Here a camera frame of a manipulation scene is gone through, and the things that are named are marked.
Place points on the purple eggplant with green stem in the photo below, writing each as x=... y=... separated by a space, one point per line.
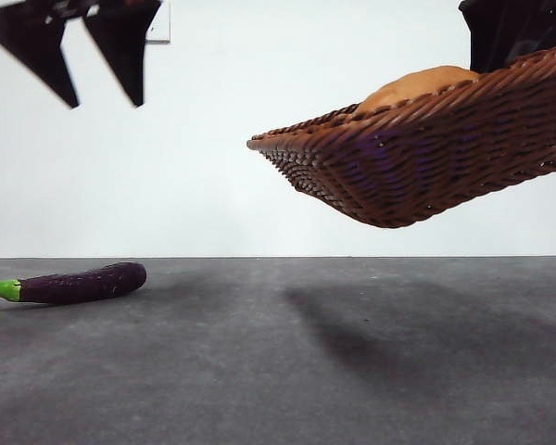
x=83 y=283

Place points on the brown potato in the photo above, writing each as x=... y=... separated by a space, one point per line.
x=421 y=88

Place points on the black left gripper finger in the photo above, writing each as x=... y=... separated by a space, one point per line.
x=122 y=51
x=37 y=51

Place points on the white wall socket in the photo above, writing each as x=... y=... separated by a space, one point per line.
x=160 y=23

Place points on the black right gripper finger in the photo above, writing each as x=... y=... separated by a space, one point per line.
x=489 y=32
x=547 y=21

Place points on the brown wicker basket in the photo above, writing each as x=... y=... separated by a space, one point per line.
x=445 y=157

